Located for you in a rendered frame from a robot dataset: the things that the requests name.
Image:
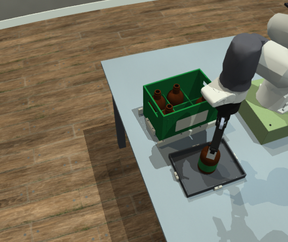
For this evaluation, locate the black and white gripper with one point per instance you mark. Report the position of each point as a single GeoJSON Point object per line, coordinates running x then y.
{"type": "Point", "coordinates": [223, 115]}

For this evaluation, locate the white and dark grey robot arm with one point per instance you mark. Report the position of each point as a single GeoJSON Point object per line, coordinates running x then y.
{"type": "Point", "coordinates": [248, 54]}

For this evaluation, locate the green crate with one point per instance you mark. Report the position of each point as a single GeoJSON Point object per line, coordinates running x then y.
{"type": "Point", "coordinates": [187, 115]}

